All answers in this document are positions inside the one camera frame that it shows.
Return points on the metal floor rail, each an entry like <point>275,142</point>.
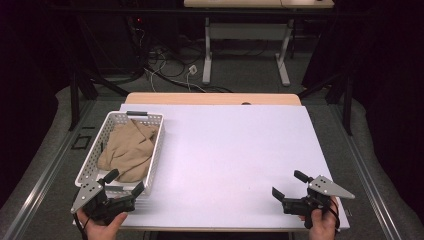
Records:
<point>43,186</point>
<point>370,186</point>

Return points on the person's left hand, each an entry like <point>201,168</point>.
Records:
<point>100,230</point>

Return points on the person's right hand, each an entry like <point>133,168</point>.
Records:
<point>321,226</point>

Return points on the beige cloth garment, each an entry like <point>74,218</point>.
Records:
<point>128,150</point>

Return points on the light wooden table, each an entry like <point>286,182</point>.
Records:
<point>200,99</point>

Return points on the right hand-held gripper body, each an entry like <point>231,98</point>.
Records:
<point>325,188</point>

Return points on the black metal stand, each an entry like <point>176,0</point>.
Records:
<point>348,106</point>
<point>75,100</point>

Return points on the black horizontal bar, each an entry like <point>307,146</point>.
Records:
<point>166,11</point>

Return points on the white foam board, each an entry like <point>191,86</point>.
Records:
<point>226,160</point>

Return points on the desk with white legs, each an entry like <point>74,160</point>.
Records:
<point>246,31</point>

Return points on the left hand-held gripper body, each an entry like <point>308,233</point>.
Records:
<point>100,206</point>

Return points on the white perforated plastic basket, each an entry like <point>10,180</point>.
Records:
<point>154,156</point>

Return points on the white power adapter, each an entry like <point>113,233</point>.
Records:
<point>192,69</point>

